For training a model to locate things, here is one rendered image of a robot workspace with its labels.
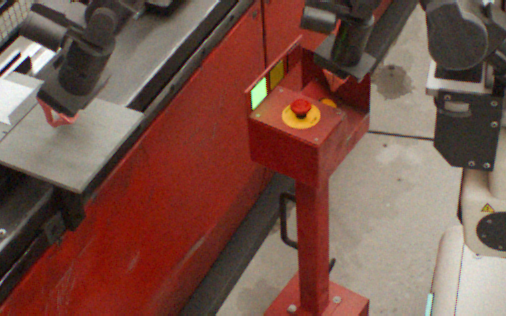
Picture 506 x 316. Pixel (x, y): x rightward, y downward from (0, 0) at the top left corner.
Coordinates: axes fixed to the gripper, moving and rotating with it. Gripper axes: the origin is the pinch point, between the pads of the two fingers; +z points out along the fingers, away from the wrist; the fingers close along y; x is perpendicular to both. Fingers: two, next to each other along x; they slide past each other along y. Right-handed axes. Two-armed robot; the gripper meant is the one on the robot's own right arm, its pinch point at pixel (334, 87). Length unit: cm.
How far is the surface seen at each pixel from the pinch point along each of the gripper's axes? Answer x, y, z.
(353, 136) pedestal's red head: 2.4, -7.5, 6.9
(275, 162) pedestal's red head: 15.3, 1.9, 10.2
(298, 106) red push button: 10.8, 2.3, -2.4
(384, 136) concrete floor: -65, 0, 81
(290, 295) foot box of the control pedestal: 6, -8, 66
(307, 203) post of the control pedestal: 8.2, -4.9, 26.4
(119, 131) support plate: 47, 17, -19
